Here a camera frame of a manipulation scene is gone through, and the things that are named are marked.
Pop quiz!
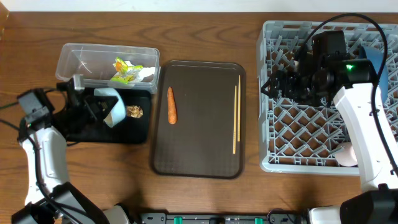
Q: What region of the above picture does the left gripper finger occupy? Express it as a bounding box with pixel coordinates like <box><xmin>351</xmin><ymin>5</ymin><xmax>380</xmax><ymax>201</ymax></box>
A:
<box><xmin>86</xmin><ymin>105</ymin><xmax>112</xmax><ymax>122</ymax></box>
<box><xmin>83</xmin><ymin>95</ymin><xmax>119</xmax><ymax>109</ymax></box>

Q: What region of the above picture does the light blue rice bowl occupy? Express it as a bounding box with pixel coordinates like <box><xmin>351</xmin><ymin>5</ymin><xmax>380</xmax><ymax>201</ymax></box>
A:
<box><xmin>94</xmin><ymin>88</ymin><xmax>126</xmax><ymax>128</ymax></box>

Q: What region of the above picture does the brown food scrap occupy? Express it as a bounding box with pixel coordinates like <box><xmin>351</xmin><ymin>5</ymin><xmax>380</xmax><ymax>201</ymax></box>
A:
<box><xmin>126</xmin><ymin>105</ymin><xmax>144</xmax><ymax>119</ymax></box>

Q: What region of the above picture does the yellow green snack wrapper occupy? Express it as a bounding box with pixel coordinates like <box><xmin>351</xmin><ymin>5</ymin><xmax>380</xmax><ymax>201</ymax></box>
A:
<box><xmin>111</xmin><ymin>57</ymin><xmax>144</xmax><ymax>84</ymax></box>

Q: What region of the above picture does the pink cup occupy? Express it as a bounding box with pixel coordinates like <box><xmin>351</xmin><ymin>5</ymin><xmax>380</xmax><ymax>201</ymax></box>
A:
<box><xmin>335</xmin><ymin>142</ymin><xmax>358</xmax><ymax>167</ymax></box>

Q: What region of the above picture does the large blue plate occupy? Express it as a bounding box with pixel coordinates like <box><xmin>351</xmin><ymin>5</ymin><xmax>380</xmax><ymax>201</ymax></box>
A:
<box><xmin>359</xmin><ymin>46</ymin><xmax>388</xmax><ymax>103</ymax></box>

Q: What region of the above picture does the white tissue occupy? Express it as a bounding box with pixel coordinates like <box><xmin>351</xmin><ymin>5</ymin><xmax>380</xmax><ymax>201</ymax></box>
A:
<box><xmin>126</xmin><ymin>61</ymin><xmax>155</xmax><ymax>84</ymax></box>

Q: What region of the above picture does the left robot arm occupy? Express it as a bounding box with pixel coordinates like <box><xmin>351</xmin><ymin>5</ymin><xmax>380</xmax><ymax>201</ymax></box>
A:
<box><xmin>11</xmin><ymin>88</ymin><xmax>134</xmax><ymax>223</ymax></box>

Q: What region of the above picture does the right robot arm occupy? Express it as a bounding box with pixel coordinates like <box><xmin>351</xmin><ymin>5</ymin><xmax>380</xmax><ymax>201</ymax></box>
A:
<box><xmin>261</xmin><ymin>30</ymin><xmax>397</xmax><ymax>223</ymax></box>

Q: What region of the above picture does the grey dishwasher rack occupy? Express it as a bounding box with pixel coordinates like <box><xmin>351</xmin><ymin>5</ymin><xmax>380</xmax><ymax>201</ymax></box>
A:
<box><xmin>256</xmin><ymin>21</ymin><xmax>397</xmax><ymax>176</ymax></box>

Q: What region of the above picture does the black plastic bin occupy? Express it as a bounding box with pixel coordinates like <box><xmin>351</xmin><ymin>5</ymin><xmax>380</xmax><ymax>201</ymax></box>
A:
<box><xmin>64</xmin><ymin>89</ymin><xmax>152</xmax><ymax>144</ymax></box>

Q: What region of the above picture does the clear plastic bin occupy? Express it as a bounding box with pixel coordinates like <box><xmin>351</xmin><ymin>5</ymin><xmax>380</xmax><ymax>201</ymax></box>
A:
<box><xmin>55</xmin><ymin>43</ymin><xmax>160</xmax><ymax>94</ymax></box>

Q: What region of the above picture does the right wooden chopstick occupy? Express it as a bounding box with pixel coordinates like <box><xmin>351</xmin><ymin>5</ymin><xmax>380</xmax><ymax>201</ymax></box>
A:
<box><xmin>237</xmin><ymin>75</ymin><xmax>241</xmax><ymax>142</ymax></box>

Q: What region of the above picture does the wooden chopstick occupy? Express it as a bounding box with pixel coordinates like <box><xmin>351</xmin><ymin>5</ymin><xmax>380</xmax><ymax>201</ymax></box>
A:
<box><xmin>233</xmin><ymin>85</ymin><xmax>238</xmax><ymax>154</ymax></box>
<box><xmin>237</xmin><ymin>75</ymin><xmax>241</xmax><ymax>142</ymax></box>

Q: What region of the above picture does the orange carrot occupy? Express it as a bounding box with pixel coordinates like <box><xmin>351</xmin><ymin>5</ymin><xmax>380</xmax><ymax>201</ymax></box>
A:
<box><xmin>167</xmin><ymin>86</ymin><xmax>177</xmax><ymax>124</ymax></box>

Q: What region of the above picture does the left wooden chopstick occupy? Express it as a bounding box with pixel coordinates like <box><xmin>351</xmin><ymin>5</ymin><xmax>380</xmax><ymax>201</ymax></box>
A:
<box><xmin>233</xmin><ymin>85</ymin><xmax>238</xmax><ymax>154</ymax></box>

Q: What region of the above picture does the dark brown serving tray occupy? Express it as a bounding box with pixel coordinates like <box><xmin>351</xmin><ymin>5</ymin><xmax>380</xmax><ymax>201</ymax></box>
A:
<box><xmin>150</xmin><ymin>60</ymin><xmax>246</xmax><ymax>179</ymax></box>

